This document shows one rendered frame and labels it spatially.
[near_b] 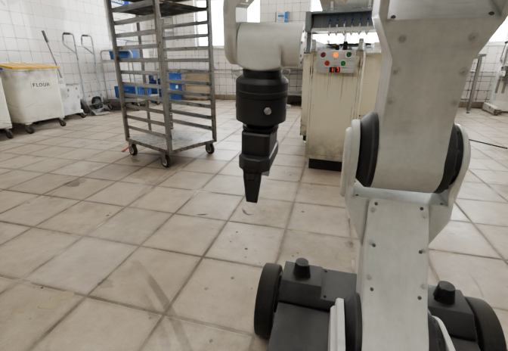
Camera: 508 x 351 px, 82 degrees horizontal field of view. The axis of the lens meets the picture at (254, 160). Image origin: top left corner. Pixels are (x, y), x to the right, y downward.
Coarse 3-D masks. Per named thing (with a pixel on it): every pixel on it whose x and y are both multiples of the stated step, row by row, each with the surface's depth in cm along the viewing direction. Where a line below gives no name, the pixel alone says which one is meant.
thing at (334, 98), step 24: (336, 48) 230; (312, 72) 199; (360, 72) 189; (312, 96) 204; (336, 96) 198; (360, 96) 217; (312, 120) 209; (336, 120) 203; (312, 144) 214; (336, 144) 208; (312, 168) 222; (336, 168) 216
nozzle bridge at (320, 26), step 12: (312, 12) 250; (324, 12) 247; (336, 12) 244; (348, 12) 243; (360, 12) 243; (312, 24) 261; (324, 24) 257; (348, 24) 251; (372, 24) 244; (312, 36) 272
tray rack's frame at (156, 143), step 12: (108, 0) 218; (108, 12) 220; (120, 72) 236; (120, 84) 238; (168, 84) 271; (120, 96) 240; (168, 96) 274; (180, 132) 270; (144, 144) 235; (156, 144) 230; (180, 144) 230; (192, 144) 230; (204, 144) 240
